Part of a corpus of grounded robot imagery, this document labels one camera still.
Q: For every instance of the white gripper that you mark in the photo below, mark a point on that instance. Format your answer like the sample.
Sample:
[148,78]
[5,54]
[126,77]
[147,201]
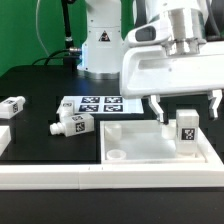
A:
[156,64]

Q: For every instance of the white square table top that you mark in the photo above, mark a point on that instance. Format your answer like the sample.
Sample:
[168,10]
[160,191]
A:
[141,142]

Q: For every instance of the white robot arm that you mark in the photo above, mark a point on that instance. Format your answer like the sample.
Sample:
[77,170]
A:
[102,51]

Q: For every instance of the white L-shaped obstacle fence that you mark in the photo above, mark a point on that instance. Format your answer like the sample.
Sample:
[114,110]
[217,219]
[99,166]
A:
[205,169]

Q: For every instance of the white sheet with tags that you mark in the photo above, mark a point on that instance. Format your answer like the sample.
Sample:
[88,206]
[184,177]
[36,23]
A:
[105,105]

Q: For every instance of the white part left edge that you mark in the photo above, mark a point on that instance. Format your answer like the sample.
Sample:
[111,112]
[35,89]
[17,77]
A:
[5,138]

